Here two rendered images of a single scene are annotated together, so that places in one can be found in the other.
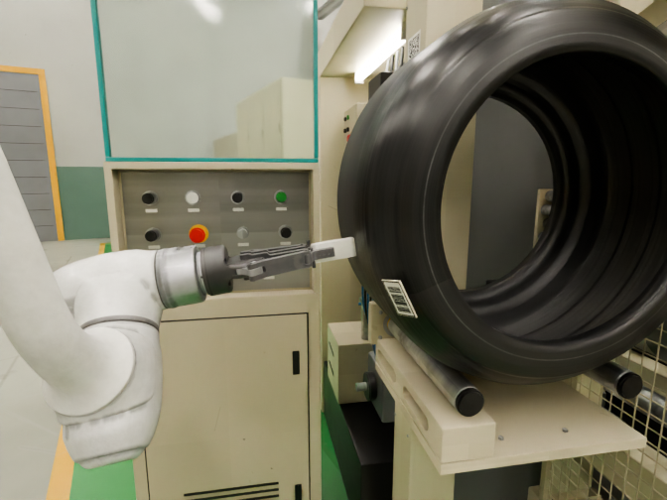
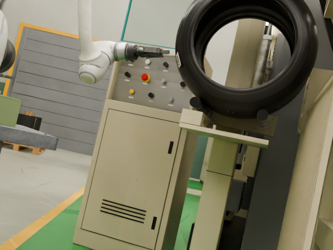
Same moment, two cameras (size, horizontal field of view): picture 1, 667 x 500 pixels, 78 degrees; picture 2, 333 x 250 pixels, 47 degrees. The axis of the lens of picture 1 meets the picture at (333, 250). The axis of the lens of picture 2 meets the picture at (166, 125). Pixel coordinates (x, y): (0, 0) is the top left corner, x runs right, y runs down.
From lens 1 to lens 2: 1.34 m
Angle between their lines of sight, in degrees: 29
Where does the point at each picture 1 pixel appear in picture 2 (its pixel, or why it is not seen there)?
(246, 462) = (134, 193)
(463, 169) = (252, 51)
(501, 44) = not seen: outside the picture
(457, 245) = (244, 85)
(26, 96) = not seen: hidden behind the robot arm
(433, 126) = (196, 7)
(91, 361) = (91, 46)
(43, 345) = (84, 35)
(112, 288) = (102, 45)
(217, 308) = (143, 110)
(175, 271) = (119, 45)
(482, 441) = (196, 118)
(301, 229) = not seen: hidden behind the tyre
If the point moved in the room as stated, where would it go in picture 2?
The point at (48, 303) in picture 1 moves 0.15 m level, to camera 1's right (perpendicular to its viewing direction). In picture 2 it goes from (88, 27) to (117, 29)
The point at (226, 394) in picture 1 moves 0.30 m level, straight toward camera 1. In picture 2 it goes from (135, 153) to (122, 153)
